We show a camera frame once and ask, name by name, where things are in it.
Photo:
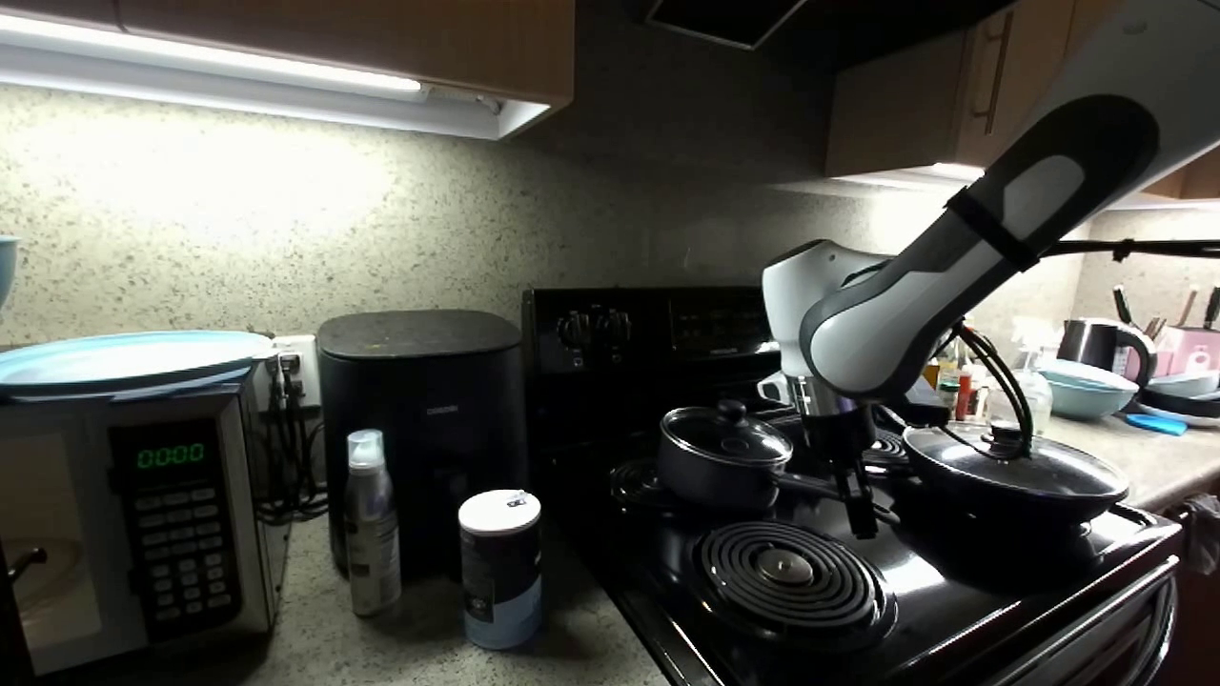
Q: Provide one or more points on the white spray can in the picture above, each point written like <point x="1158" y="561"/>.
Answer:
<point x="371" y="528"/>

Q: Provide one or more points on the wooden upper cabinet right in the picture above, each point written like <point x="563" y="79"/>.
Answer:
<point x="956" y="89"/>

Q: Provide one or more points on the black pot with glass lid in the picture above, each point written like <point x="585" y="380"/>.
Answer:
<point x="730" y="461"/>

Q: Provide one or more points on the black electric stove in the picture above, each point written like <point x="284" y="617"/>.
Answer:
<point x="979" y="601"/>

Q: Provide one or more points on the silver microwave oven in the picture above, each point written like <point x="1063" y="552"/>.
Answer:
<point x="139" y="518"/>

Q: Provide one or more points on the front left coil burner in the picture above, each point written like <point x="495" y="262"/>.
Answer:
<point x="786" y="584"/>

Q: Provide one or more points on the black range hood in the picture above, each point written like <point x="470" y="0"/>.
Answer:
<point x="821" y="32"/>

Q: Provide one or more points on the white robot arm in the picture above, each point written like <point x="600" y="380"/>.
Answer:
<point x="856" y="328"/>

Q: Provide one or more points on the black air fryer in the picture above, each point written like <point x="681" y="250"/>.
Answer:
<point x="443" y="387"/>

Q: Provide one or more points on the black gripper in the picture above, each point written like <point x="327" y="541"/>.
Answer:
<point x="833" y="443"/>

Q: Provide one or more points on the blue white salt canister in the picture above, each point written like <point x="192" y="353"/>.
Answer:
<point x="500" y="564"/>

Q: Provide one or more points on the light blue bowl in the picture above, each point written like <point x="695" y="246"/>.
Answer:
<point x="1084" y="391"/>

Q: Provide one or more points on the under cabinet light strip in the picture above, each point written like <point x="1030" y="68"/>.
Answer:
<point x="104" y="60"/>

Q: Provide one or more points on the black frying pan with lid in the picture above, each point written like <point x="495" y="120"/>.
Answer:
<point x="1002" y="483"/>

